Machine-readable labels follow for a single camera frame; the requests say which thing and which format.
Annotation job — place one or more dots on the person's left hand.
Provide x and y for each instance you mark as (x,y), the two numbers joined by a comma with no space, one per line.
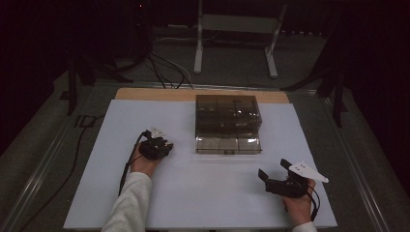
(143,164)

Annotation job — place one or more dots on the transparent drawer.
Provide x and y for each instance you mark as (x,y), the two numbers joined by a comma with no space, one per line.
(227,145)

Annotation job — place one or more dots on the white table mat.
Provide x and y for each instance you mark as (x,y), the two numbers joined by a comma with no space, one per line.
(206,187)

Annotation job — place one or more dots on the dark transparent drawer box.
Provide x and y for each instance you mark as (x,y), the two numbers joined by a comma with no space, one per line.
(227,112)

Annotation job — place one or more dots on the metal floor rail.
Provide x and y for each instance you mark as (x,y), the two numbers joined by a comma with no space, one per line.
(357,167)
(35,180)

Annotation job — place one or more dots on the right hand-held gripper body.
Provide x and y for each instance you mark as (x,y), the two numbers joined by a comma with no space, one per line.
(290,187)

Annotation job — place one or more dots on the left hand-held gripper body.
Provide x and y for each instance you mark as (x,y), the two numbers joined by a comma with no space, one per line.
(154,148)

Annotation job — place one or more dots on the black stand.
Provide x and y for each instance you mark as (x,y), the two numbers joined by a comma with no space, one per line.
(336,93)
(73,90)

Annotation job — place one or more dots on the white metal stand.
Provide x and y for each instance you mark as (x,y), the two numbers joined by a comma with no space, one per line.
(237,24)

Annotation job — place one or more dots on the person's right hand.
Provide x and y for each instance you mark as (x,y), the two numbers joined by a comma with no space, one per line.
(299,208)

